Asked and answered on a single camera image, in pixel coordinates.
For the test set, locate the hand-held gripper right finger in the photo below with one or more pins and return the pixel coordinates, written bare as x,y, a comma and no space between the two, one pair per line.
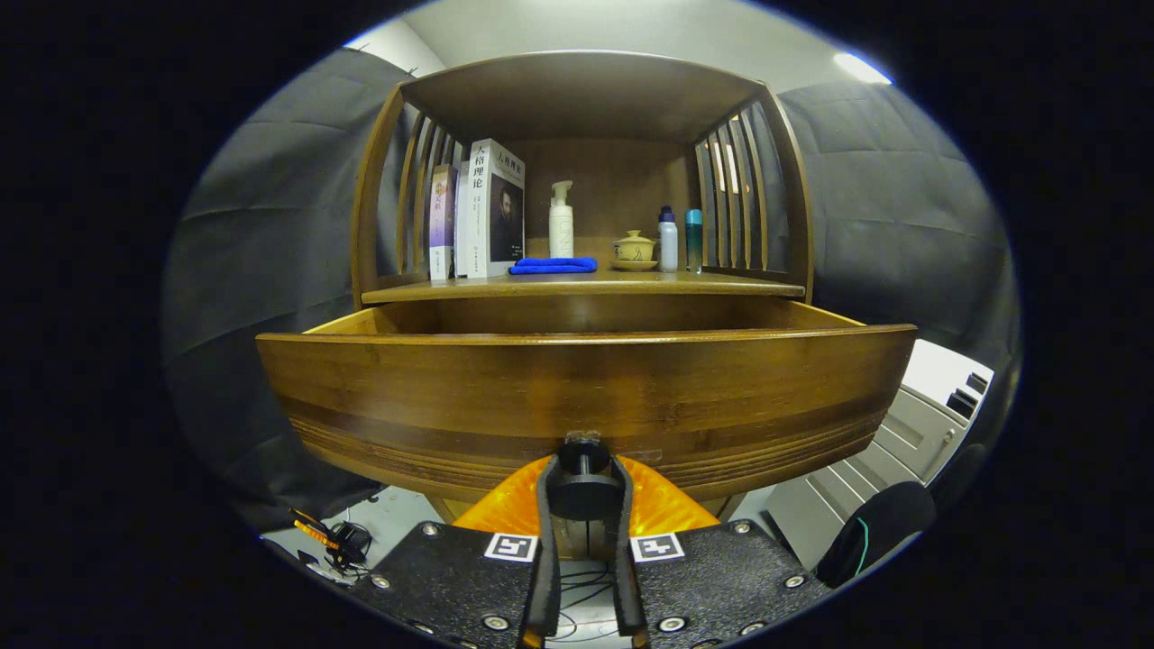
627,586

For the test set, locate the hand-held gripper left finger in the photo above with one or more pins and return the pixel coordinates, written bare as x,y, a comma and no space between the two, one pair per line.
544,577

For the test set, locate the brown wooden drawer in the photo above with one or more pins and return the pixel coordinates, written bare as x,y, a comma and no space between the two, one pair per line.
586,388

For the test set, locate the white metal cabinet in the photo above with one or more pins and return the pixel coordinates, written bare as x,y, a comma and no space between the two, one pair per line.
902,424

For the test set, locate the brown wooden cabinet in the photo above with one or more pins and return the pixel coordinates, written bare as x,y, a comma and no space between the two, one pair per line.
586,90

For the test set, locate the black and orange device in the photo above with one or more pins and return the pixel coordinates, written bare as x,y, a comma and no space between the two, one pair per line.
347,541

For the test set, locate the blue folded cloth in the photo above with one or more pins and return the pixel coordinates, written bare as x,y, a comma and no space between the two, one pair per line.
550,266

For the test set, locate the yellow lidded teacup with saucer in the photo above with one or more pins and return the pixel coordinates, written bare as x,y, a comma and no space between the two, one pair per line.
634,248

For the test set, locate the white bottle with blue cap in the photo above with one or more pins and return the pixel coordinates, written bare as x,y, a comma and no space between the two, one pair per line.
667,243

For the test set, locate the white pump bottle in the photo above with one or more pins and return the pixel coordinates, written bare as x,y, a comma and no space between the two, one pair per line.
561,230

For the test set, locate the white portrait cover book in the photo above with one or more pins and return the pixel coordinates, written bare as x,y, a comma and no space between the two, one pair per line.
478,225

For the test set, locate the clear bottle with teal cap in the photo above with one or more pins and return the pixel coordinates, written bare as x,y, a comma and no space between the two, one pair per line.
693,221

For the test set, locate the thin purple book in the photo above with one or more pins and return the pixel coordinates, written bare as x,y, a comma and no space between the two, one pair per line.
442,216

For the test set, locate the small ceiling light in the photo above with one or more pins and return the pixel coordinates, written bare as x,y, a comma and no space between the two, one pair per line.
861,68

